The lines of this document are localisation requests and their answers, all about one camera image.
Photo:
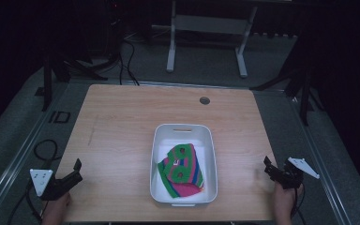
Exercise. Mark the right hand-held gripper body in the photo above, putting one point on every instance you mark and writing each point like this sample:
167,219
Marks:
293,172

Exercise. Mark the black tripod stand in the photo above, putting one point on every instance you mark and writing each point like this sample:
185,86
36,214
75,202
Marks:
296,81
65,62

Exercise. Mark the person's right hand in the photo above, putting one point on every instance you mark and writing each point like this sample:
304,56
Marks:
283,204

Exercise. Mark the striped green pink garment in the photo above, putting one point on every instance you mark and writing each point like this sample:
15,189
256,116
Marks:
181,170

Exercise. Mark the person's left hand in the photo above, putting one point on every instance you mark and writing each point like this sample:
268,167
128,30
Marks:
56,210

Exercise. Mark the white plastic basket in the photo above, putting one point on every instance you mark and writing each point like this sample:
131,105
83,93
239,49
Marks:
183,165

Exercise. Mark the white metal desk frame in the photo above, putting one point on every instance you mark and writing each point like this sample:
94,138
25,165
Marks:
209,34

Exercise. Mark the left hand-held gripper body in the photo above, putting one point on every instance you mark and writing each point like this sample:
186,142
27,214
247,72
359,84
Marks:
54,186

